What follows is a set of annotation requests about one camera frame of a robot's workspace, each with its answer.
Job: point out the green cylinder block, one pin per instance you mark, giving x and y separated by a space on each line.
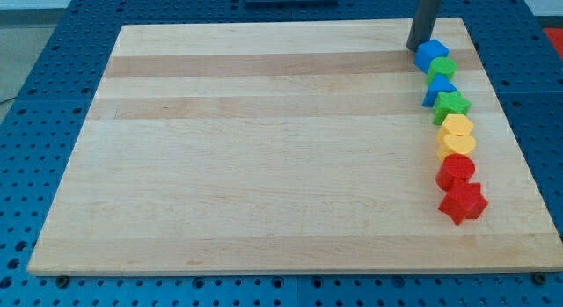
441 65

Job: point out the red cylinder block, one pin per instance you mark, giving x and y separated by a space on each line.
455 167

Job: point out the green star block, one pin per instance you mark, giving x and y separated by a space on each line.
449 103

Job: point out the yellow hexagon block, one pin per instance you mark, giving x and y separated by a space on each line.
454 124

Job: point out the light wooden board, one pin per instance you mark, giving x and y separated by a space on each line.
285 148

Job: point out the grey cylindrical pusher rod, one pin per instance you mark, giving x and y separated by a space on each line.
423 23

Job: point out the blue triangle block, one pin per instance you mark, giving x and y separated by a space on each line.
439 84

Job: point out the red star block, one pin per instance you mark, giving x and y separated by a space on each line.
463 201

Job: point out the blue cube block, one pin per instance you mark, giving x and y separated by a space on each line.
427 52

